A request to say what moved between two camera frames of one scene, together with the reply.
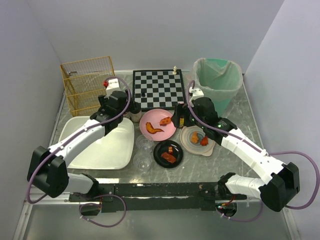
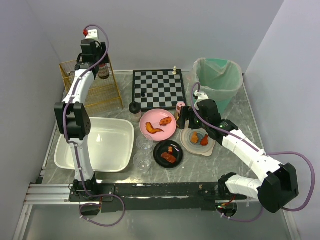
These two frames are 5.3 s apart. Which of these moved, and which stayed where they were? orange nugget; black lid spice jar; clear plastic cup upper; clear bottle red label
Moved: clear bottle red label
Stayed: orange nugget; clear plastic cup upper; black lid spice jar
